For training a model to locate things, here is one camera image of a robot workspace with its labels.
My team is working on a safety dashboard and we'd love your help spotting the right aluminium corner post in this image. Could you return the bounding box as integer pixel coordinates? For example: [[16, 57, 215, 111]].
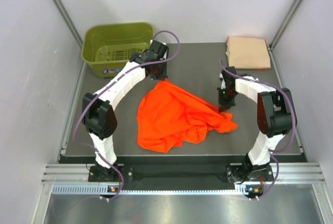
[[269, 0, 319, 49]]

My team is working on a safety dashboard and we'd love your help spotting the aluminium corner post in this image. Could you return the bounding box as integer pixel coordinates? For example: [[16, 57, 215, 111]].
[[37, 0, 85, 49], [269, 0, 319, 49]]

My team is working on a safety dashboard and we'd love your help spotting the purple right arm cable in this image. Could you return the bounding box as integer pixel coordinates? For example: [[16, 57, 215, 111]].
[[220, 58, 297, 201]]

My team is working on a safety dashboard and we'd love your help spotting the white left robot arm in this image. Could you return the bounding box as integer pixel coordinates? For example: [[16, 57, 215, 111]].
[[82, 40, 169, 181]]

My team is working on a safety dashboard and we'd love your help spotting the folded orange t shirt underneath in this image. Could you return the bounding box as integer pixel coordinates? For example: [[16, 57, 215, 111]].
[[255, 68, 269, 71]]

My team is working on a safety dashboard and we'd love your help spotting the white slotted cable duct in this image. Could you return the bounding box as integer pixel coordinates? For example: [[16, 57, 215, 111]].
[[52, 185, 260, 195]]

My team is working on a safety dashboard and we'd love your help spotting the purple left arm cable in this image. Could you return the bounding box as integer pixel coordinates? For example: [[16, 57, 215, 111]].
[[72, 30, 181, 201]]

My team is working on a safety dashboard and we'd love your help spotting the left aluminium corner post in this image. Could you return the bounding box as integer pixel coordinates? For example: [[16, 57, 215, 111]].
[[37, 0, 85, 49]]

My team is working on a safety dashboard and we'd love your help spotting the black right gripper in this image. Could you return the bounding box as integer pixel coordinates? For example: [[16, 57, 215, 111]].
[[216, 86, 238, 113]]

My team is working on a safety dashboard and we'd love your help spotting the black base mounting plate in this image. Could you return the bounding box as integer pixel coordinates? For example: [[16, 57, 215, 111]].
[[88, 163, 275, 185]]

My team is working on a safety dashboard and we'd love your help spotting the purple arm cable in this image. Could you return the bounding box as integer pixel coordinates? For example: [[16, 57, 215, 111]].
[[72, 30, 181, 201], [220, 58, 297, 201]]

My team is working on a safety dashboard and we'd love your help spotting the green plastic basket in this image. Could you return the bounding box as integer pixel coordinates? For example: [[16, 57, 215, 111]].
[[81, 22, 154, 78]]

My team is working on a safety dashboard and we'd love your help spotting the folded beige t shirt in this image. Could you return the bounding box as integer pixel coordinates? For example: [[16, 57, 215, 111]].
[[226, 36, 271, 70]]

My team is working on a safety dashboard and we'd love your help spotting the orange t shirt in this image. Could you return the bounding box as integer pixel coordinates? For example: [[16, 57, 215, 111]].
[[137, 81, 238, 153]]

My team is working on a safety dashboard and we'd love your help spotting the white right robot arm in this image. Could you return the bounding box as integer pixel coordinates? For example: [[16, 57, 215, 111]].
[[218, 67, 297, 184]]

